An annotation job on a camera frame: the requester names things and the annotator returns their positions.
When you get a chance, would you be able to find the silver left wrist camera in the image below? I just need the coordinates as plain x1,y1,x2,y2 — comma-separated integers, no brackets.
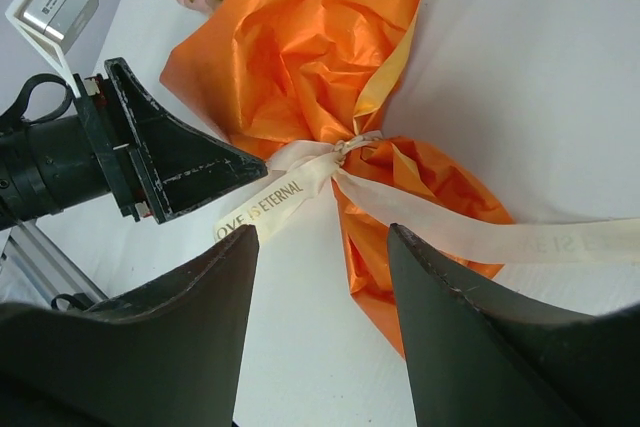
5,0,99,98

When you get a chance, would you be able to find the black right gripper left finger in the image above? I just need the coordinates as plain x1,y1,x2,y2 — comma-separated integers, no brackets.
1,226,259,426

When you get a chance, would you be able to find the aluminium frame rail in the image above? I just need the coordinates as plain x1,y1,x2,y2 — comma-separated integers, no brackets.
1,222,107,310

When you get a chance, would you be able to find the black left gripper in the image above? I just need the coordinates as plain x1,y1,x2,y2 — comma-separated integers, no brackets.
73,58,267,224

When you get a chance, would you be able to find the cream printed ribbon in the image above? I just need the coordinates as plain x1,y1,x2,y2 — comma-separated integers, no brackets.
213,131,639,264

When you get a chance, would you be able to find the orange flower bouquet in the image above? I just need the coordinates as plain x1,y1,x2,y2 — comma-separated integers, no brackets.
160,0,513,358

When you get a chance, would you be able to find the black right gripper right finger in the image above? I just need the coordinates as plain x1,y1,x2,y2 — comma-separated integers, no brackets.
388,224,639,426

